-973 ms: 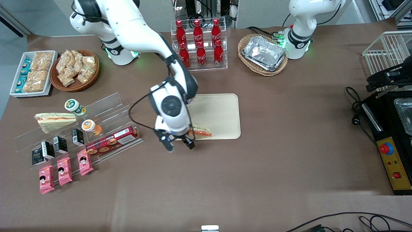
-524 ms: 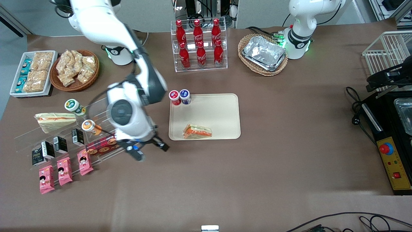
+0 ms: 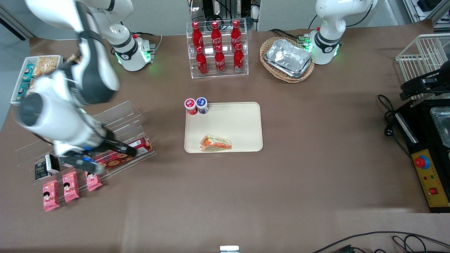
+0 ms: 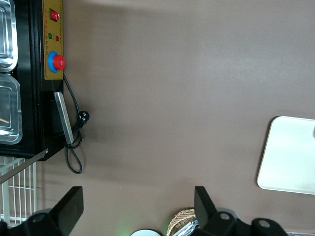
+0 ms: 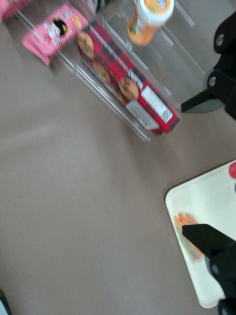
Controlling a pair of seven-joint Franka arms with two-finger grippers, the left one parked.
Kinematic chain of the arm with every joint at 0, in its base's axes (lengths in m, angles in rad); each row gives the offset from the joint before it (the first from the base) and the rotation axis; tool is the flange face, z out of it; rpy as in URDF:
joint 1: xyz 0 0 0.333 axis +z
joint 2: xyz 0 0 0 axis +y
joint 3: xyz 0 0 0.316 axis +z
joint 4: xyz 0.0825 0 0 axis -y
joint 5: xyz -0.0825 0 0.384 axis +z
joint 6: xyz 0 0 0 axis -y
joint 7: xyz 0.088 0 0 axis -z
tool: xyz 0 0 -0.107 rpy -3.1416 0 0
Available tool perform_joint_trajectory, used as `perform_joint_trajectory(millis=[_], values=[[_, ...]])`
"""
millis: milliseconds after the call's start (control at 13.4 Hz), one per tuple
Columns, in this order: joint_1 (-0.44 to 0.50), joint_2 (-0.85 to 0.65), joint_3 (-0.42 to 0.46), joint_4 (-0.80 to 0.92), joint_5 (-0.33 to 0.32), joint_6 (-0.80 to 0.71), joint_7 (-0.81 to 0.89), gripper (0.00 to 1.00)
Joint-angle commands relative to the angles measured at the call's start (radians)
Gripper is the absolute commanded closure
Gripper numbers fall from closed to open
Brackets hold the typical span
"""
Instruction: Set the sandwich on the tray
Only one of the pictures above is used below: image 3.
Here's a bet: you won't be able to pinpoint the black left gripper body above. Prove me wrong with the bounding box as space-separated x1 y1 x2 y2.
408 60 450 95

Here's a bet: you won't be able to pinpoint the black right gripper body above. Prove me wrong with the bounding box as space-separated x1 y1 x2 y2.
92 129 118 154

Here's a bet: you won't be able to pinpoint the triangle sandwich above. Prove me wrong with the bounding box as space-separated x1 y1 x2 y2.
199 134 233 153

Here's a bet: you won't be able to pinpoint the beige plastic tray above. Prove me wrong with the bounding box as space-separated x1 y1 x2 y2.
184 102 263 154

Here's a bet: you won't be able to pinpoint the red cookie box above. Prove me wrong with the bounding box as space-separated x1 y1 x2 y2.
93 137 153 169

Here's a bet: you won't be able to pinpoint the clear acrylic tiered display stand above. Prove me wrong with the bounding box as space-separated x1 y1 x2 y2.
16 101 157 187

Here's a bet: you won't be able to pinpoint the pink snack packet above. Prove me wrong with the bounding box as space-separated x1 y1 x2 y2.
62 171 80 203
85 171 103 192
43 180 60 212

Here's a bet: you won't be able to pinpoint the foil container in machine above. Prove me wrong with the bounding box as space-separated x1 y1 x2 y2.
430 107 450 148

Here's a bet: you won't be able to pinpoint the black sealing machine yellow panel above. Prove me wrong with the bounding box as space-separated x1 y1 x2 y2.
396 98 450 213

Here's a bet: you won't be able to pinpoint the small black drink carton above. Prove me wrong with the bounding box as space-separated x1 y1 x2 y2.
46 154 60 174
34 160 49 181

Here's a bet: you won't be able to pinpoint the red cap jar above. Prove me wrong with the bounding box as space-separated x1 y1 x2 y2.
184 98 198 115

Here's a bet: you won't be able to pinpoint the blue cap jar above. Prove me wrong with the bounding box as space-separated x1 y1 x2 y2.
196 97 209 115

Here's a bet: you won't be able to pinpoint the pack of brown biscuits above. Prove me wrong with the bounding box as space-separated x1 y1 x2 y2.
33 57 59 83

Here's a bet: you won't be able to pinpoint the white rectangular snack bin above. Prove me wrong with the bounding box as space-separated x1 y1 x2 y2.
10 55 64 106

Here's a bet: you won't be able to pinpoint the red cola bottle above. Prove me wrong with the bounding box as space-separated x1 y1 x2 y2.
211 21 223 48
231 20 242 46
192 21 204 48
233 43 244 72
196 46 208 75
214 45 226 73

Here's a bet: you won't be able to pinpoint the stack of foil trays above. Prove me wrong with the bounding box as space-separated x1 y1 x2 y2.
264 39 313 78

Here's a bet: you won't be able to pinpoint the clear acrylic bottle rack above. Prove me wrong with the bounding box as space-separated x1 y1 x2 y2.
186 19 249 79

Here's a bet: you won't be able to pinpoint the light wicker basket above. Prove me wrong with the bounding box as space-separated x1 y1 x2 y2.
260 37 315 83

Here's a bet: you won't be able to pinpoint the black background equipment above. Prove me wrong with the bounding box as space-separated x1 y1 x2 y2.
190 0 261 30

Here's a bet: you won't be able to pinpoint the white wire rack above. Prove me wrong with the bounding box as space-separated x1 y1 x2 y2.
396 33 450 99

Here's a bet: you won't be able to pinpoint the black power cable with plug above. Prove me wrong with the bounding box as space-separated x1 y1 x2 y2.
377 94 412 159

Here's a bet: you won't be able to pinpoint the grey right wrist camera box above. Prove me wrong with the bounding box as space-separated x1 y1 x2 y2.
59 152 105 175

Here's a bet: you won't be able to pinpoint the grey cable at arm base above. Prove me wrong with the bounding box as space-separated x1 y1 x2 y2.
135 32 163 54

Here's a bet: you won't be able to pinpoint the black cable at arm base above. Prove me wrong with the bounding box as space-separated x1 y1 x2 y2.
269 28 311 42

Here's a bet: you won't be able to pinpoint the black cables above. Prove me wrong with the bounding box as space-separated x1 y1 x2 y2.
312 231 450 253

